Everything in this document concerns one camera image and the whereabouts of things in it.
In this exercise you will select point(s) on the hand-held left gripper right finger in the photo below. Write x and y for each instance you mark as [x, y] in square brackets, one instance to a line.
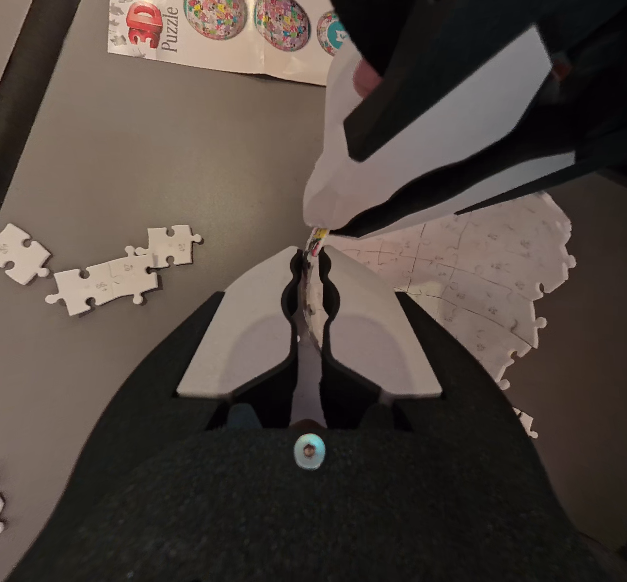
[382, 342]

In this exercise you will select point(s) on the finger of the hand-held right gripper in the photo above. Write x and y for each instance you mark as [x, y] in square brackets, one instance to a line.
[441, 126]
[490, 185]

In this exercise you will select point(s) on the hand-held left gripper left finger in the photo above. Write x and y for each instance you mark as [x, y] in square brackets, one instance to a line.
[240, 342]

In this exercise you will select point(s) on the partly built puzzle ball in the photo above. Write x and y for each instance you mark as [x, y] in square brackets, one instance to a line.
[490, 278]

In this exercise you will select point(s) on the joined white puzzle pieces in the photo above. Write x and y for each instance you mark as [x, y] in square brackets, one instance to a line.
[103, 283]

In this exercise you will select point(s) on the puzzle instruction sheet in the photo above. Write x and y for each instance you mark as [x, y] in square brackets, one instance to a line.
[220, 19]

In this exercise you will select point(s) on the person's right hand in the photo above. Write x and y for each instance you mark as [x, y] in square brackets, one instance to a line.
[367, 80]

